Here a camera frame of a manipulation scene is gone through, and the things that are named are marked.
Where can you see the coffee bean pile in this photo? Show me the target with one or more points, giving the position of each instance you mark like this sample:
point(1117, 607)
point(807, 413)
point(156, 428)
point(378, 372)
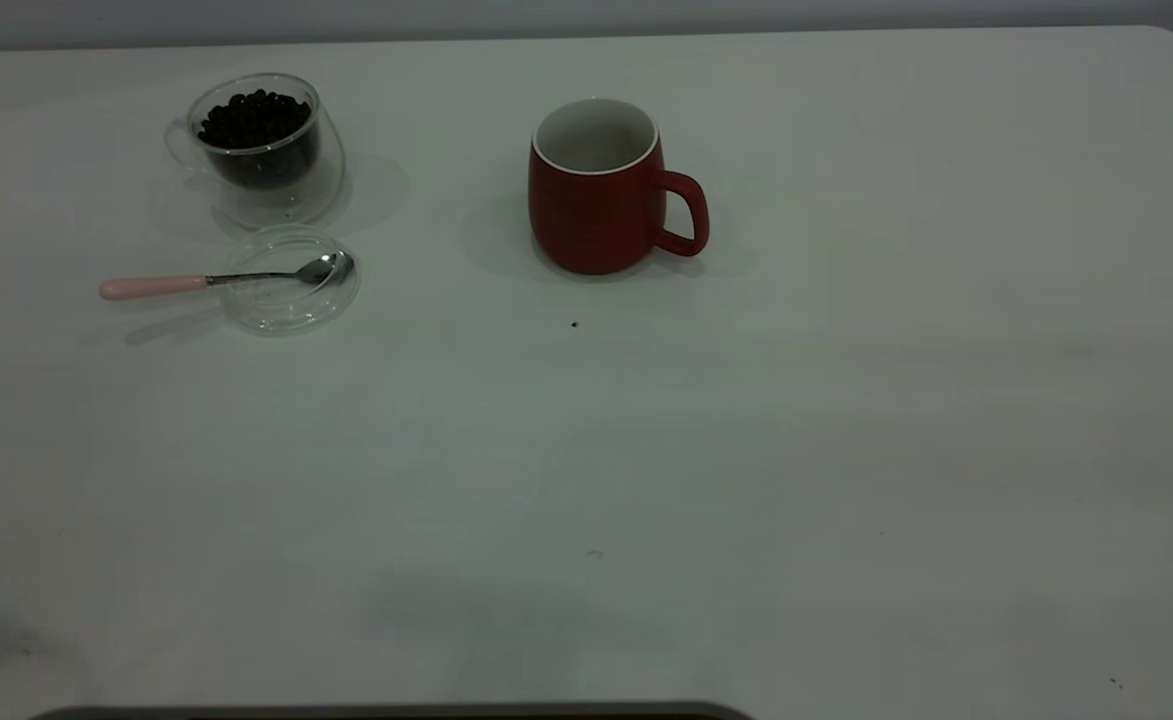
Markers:
point(256, 125)

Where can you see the red ceramic mug white inside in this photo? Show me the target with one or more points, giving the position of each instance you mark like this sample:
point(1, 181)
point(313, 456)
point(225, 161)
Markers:
point(591, 225)

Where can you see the clear round glass lid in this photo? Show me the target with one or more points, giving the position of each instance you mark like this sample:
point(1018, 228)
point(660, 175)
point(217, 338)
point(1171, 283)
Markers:
point(286, 310)

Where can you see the clear double-wall glass cup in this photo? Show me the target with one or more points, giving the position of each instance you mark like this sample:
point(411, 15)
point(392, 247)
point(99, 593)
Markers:
point(276, 205)

